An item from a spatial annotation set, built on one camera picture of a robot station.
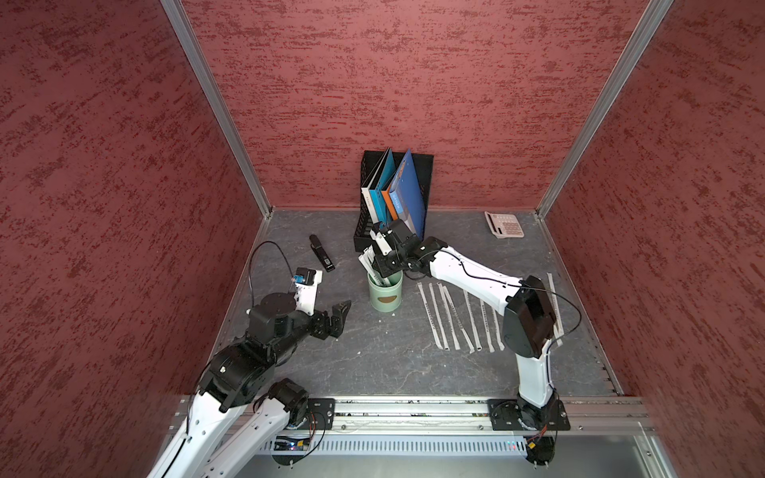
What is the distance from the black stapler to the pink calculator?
2.08 ft

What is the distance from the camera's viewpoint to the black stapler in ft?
3.41

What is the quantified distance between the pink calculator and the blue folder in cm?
27

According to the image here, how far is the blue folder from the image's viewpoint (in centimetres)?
89

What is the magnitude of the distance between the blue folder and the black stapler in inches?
12.7

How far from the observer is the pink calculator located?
1137 millimetres

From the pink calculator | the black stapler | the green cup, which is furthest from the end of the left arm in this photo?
the pink calculator

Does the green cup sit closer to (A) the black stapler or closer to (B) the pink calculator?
(A) the black stapler

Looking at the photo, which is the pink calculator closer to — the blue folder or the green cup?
the blue folder
